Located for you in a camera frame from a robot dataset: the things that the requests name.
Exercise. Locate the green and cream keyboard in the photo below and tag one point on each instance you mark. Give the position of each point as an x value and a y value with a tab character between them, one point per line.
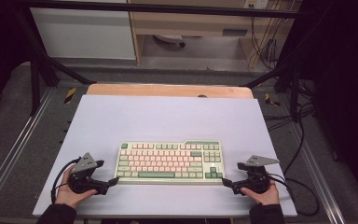
167	161

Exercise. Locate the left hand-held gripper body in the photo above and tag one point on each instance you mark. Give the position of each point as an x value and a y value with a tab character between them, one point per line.
84	182

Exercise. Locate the black metal crossbar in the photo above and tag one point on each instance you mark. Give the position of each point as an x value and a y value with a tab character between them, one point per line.
167	8

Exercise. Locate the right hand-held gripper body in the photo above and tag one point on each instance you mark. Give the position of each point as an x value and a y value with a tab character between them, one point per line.
254	182

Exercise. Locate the white power outlet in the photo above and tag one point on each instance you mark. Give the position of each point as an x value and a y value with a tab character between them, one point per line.
256	3

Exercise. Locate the office chair base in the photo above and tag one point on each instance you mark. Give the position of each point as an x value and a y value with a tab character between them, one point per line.
167	39

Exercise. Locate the white cabinet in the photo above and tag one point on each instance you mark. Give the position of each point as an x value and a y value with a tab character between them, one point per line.
80	34

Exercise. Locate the person's left hand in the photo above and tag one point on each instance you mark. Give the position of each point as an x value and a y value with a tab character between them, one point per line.
66	196

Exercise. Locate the metal floor rail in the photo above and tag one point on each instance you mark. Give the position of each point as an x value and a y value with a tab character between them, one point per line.
12	152
320	174

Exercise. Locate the dark curtain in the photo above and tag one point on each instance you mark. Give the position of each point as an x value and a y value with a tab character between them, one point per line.
0	46
348	93

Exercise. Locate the yellow black hazard tape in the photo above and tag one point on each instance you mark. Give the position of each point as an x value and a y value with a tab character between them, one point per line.
271	100
70	95

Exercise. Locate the wooden desk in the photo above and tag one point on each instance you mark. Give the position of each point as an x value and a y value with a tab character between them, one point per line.
183	23

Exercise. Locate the person's right hand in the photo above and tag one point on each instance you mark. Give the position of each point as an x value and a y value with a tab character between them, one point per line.
267	196

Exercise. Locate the black metal stand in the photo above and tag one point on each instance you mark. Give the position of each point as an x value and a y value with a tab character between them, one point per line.
295	93
34	87

